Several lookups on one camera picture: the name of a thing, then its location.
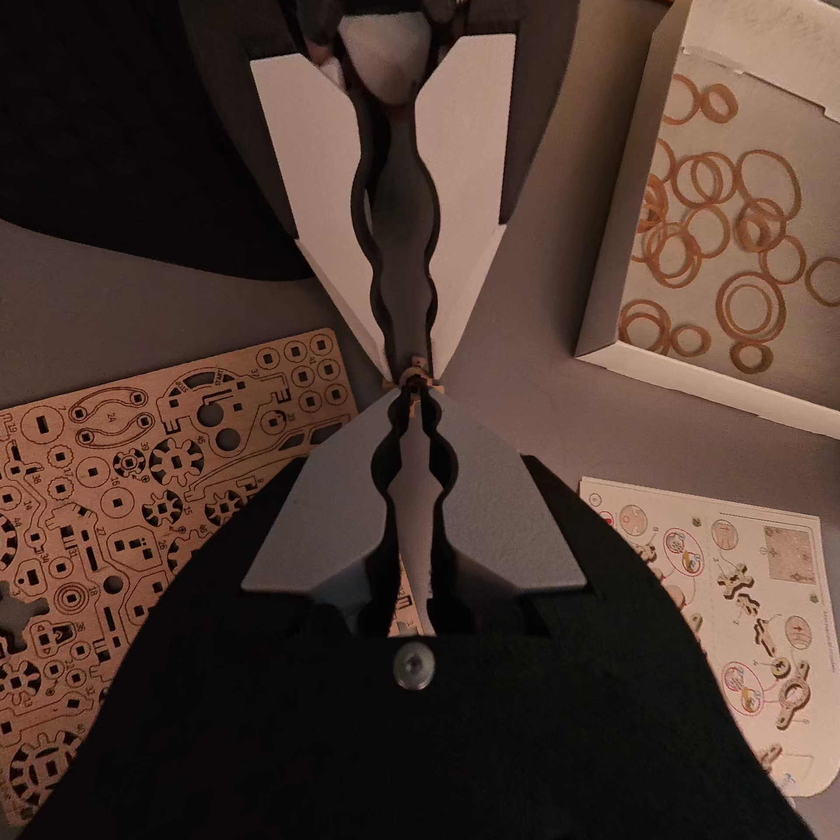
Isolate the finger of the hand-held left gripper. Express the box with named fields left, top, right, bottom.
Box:
left=419, top=33, right=517, bottom=383
left=249, top=56, right=403, bottom=389

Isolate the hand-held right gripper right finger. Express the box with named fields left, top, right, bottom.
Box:
left=420, top=392, right=587, bottom=637

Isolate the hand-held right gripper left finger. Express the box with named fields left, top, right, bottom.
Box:
left=241, top=392, right=411, bottom=637

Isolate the small wooden gear assembly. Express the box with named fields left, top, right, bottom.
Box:
left=384, top=354, right=447, bottom=422

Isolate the laser-cut wooden parts sheet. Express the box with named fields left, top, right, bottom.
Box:
left=0, top=327, right=421, bottom=834

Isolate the white cardboard box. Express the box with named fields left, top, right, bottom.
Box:
left=574, top=0, right=840, bottom=439

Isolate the black quilted cushion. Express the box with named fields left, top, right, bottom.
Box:
left=0, top=0, right=316, bottom=282

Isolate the printed instruction leaflet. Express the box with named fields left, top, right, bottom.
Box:
left=579, top=477, right=824, bottom=818

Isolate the pile of rubber bands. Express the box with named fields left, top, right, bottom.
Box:
left=620, top=72, right=840, bottom=375

